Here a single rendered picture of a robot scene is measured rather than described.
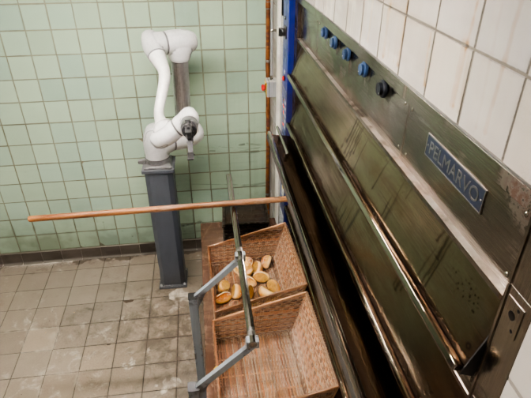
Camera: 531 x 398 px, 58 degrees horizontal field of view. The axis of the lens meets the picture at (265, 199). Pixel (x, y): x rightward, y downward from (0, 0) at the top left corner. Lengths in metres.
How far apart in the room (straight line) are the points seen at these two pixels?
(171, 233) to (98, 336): 0.83
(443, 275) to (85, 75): 2.83
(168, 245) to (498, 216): 2.81
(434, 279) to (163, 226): 2.51
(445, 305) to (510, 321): 0.20
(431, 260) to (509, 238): 0.27
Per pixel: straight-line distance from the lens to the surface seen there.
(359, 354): 1.41
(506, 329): 0.91
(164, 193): 3.23
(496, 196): 0.91
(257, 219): 2.94
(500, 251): 0.92
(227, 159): 3.63
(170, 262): 3.57
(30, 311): 3.85
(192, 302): 2.22
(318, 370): 2.20
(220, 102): 3.45
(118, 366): 3.29
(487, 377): 1.01
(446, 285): 1.07
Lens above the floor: 2.46
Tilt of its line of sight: 32 degrees down
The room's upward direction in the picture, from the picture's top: straight up
